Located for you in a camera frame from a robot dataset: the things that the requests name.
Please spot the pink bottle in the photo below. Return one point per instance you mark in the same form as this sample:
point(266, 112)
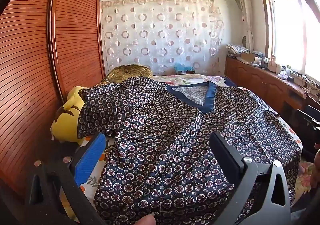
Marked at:
point(272, 63)

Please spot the yellow plush toy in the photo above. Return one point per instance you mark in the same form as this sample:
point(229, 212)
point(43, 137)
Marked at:
point(67, 119)

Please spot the person's left hand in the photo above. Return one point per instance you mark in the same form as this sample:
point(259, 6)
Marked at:
point(149, 220)

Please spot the orange fruit print bed sheet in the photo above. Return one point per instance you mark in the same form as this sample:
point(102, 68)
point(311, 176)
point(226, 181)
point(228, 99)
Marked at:
point(100, 165)

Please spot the navy circle-patterned pajama top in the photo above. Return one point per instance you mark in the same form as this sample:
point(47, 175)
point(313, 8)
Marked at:
point(162, 139)

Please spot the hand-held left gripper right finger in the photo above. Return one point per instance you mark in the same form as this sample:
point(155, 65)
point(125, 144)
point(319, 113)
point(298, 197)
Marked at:
point(222, 154)

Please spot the wooden slatted wardrobe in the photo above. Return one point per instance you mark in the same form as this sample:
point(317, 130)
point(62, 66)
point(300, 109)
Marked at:
point(37, 64)

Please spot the floral blanket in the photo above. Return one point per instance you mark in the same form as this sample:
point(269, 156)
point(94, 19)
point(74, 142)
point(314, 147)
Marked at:
point(180, 79)

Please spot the stack of folded cloths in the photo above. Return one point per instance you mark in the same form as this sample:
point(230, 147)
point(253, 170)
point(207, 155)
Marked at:
point(237, 49)

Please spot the blue box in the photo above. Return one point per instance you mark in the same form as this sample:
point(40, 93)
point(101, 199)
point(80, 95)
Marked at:
point(182, 67)

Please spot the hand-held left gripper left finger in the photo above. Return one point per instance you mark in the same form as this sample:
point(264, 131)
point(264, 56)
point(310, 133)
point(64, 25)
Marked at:
point(91, 157)

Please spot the wooden framed window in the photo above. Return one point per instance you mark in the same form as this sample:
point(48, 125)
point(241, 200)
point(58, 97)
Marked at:
point(292, 29)

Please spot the cardboard box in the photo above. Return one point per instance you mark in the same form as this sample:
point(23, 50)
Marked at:
point(250, 58)

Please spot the gold patterned pillow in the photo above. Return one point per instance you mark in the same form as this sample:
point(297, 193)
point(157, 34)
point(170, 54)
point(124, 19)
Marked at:
point(130, 72)

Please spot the navy mattress cover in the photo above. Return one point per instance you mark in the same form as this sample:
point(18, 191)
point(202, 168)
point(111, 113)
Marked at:
point(228, 81)

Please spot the long low wooden cabinet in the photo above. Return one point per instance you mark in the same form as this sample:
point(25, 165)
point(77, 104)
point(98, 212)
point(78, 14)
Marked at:
point(257, 82)

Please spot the person's right hand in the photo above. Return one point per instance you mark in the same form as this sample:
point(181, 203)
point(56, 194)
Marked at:
point(316, 167)

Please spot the white crumpled tissue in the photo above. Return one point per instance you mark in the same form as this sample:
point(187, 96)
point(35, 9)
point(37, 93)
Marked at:
point(282, 74)

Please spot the beige tied window curtain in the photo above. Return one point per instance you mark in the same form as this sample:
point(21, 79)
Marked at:
point(245, 14)

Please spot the circle-patterned sheer curtain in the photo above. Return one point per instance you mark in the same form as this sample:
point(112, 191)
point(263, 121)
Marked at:
point(160, 37)

